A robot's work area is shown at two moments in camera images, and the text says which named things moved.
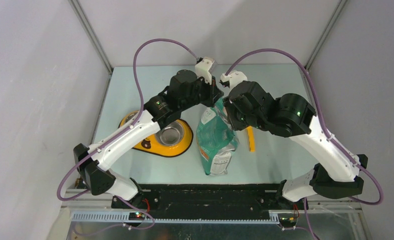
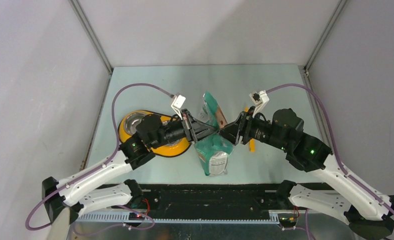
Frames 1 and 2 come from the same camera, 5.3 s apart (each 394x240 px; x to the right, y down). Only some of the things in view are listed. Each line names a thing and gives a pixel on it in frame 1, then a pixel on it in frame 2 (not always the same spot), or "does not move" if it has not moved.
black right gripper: [230, 108] → [242, 127]
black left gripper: [213, 92] → [191, 126]
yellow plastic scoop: [251, 138] does not move
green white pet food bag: [216, 138] does not move
